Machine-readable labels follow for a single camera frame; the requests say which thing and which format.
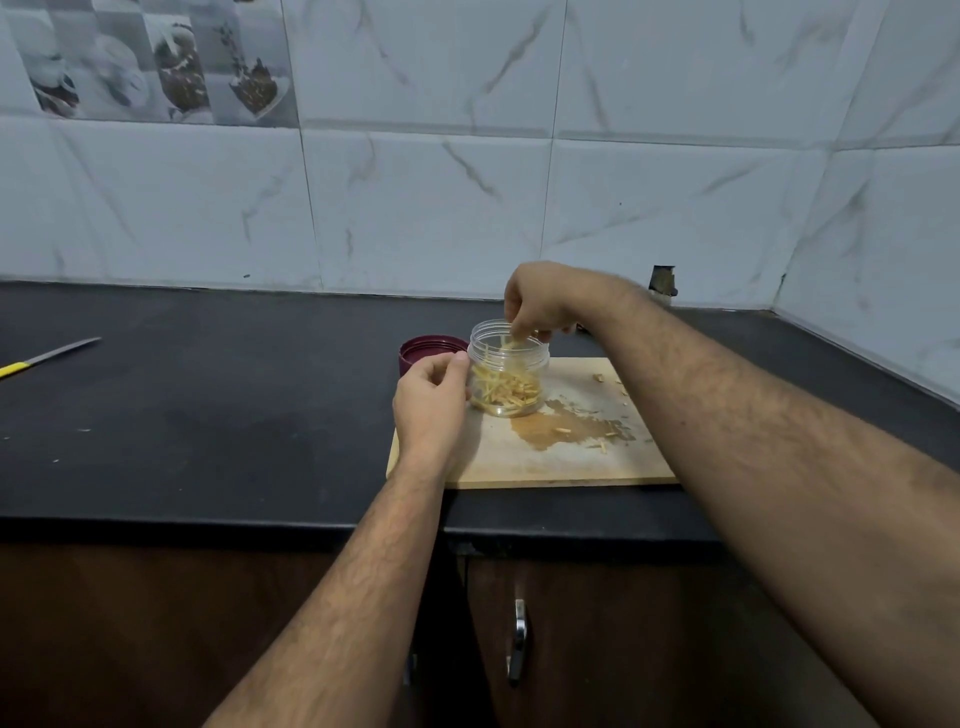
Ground person's right hand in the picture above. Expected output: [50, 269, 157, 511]
[502, 261, 614, 339]

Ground person's left hand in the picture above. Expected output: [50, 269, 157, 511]
[391, 349, 474, 485]

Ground clear jar maroon lid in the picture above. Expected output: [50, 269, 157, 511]
[466, 319, 551, 419]

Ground wooden cutting board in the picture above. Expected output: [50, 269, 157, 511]
[385, 355, 681, 491]

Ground person's right forearm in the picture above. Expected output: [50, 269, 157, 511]
[576, 276, 960, 728]

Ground person's left forearm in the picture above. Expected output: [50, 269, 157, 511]
[204, 468, 452, 728]

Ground black countertop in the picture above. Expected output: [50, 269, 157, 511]
[0, 280, 960, 545]

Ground brown wooden cabinet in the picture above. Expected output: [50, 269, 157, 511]
[0, 525, 902, 728]

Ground flat grey object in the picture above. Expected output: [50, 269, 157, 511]
[0, 336, 104, 381]

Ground decorative picture tiles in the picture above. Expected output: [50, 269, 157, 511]
[0, 0, 299, 128]

